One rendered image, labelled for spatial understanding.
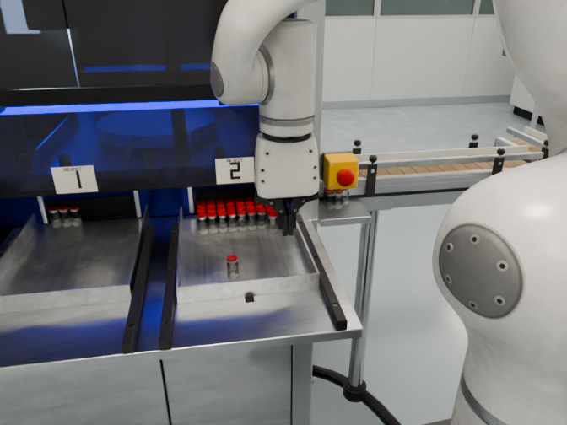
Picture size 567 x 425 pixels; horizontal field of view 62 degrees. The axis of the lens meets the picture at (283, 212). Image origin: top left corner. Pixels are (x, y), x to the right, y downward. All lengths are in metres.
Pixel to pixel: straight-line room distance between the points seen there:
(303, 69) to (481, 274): 0.43
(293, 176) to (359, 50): 5.22
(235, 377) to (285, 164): 0.81
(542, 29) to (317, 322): 0.58
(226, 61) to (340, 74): 5.29
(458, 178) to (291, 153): 0.73
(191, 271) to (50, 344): 0.28
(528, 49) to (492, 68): 6.30
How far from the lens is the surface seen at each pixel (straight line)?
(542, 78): 0.41
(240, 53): 0.61
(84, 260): 1.06
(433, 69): 6.31
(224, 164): 1.05
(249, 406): 1.49
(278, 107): 0.68
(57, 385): 1.44
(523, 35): 0.39
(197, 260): 0.99
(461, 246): 0.34
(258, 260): 0.98
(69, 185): 1.10
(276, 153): 0.72
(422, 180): 1.32
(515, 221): 0.32
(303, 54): 0.68
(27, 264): 1.09
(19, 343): 0.89
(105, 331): 0.85
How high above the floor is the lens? 1.40
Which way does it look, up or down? 26 degrees down
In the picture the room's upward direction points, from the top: straight up
